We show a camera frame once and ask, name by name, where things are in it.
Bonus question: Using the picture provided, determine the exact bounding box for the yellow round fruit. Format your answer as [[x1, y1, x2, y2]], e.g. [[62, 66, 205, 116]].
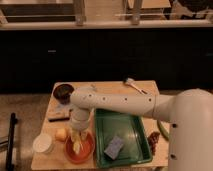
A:
[[55, 128, 68, 142]]

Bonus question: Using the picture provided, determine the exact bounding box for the black metal stand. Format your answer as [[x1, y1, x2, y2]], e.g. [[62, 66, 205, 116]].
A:
[[5, 113, 18, 171]]

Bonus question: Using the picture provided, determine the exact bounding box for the green plastic tray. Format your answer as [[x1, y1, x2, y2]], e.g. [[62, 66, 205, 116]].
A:
[[94, 109, 152, 168]]

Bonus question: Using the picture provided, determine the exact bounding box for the green cucumber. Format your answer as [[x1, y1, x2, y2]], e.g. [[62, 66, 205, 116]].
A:
[[157, 121, 169, 141]]

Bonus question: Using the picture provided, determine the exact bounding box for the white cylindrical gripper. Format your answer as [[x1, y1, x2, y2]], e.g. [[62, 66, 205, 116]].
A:
[[69, 108, 90, 142]]

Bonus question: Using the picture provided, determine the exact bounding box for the brown patterned object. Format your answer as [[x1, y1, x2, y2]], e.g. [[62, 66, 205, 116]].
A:
[[148, 132, 160, 154]]

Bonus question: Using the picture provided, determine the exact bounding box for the dark brown bowl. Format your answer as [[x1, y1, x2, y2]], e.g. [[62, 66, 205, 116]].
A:
[[53, 84, 74, 104]]

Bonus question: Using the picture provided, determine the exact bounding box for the blue sponge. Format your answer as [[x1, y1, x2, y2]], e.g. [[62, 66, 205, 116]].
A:
[[104, 136, 124, 160]]

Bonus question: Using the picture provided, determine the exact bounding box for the red bowl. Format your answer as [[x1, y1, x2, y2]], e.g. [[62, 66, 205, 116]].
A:
[[64, 133, 95, 164]]

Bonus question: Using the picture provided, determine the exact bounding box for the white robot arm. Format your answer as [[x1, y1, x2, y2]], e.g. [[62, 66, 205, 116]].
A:
[[70, 87, 213, 171]]

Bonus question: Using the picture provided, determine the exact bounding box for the yellow banana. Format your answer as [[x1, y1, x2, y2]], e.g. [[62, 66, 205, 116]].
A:
[[73, 133, 83, 154]]

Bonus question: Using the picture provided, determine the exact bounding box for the white cup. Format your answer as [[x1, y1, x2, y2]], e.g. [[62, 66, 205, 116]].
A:
[[33, 133, 53, 154]]

